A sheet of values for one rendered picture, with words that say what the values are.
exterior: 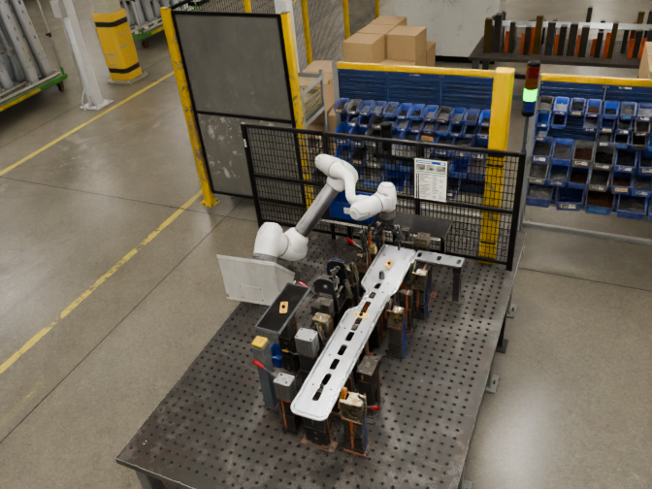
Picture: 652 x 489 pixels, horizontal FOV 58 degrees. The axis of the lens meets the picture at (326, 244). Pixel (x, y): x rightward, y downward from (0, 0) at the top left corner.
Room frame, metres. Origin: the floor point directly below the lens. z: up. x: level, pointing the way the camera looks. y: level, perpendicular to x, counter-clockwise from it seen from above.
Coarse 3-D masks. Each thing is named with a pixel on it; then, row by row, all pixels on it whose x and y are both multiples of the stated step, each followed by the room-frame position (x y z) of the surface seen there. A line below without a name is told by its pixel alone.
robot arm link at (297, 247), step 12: (348, 168) 3.28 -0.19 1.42; (336, 180) 3.25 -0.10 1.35; (324, 192) 3.26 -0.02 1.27; (336, 192) 3.26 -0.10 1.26; (312, 204) 3.26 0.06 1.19; (324, 204) 3.23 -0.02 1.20; (312, 216) 3.21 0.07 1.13; (300, 228) 3.20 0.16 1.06; (312, 228) 3.22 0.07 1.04; (288, 240) 3.15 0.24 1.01; (300, 240) 3.15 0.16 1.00; (288, 252) 3.11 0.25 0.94; (300, 252) 3.15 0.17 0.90
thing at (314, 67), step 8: (312, 64) 6.50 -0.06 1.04; (320, 64) 6.48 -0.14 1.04; (328, 64) 6.45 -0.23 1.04; (304, 72) 6.28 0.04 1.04; (312, 72) 6.24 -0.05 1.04; (328, 72) 6.19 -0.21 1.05; (304, 80) 6.04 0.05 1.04; (312, 80) 6.00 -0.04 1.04; (328, 80) 5.96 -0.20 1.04; (320, 88) 5.79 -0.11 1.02; (328, 88) 5.92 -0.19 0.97; (320, 96) 5.79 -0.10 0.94; (328, 96) 5.90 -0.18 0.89; (328, 104) 5.89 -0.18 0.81; (328, 112) 6.20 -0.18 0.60; (320, 120) 6.24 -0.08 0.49; (328, 120) 5.76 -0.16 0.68; (312, 128) 6.15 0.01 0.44; (320, 128) 6.13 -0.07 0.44; (328, 128) 6.11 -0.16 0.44; (312, 136) 5.95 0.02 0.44; (320, 136) 5.93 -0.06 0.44
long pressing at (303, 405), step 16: (384, 256) 2.88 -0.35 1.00; (400, 256) 2.87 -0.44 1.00; (368, 272) 2.74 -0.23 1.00; (384, 272) 2.73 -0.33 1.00; (400, 272) 2.71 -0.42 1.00; (368, 288) 2.59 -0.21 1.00; (384, 288) 2.58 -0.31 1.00; (384, 304) 2.45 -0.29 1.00; (352, 320) 2.34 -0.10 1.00; (368, 320) 2.33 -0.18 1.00; (336, 336) 2.24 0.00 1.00; (368, 336) 2.21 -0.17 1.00; (336, 352) 2.12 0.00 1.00; (352, 352) 2.11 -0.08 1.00; (320, 368) 2.02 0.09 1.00; (336, 368) 2.01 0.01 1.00; (352, 368) 2.01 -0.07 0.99; (304, 384) 1.93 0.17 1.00; (336, 384) 1.91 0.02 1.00; (304, 400) 1.83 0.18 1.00; (320, 400) 1.82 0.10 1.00; (336, 400) 1.82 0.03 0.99; (304, 416) 1.75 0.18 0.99; (320, 416) 1.73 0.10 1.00
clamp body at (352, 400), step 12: (348, 396) 1.78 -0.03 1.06; (360, 396) 1.78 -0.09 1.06; (348, 408) 1.74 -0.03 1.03; (360, 408) 1.71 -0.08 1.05; (348, 420) 1.74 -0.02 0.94; (360, 420) 1.71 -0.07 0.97; (348, 432) 1.75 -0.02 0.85; (360, 432) 1.72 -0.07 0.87; (348, 444) 1.74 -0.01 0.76; (360, 444) 1.72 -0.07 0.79; (360, 456) 1.71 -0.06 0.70
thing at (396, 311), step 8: (392, 312) 2.33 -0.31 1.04; (400, 312) 2.32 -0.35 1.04; (392, 320) 2.33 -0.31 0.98; (400, 320) 2.31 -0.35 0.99; (392, 328) 2.33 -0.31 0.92; (400, 328) 2.32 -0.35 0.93; (392, 336) 2.34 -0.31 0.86; (400, 336) 2.32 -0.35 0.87; (392, 344) 2.33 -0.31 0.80; (400, 344) 2.31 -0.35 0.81; (392, 352) 2.33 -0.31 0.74; (400, 352) 2.31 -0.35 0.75
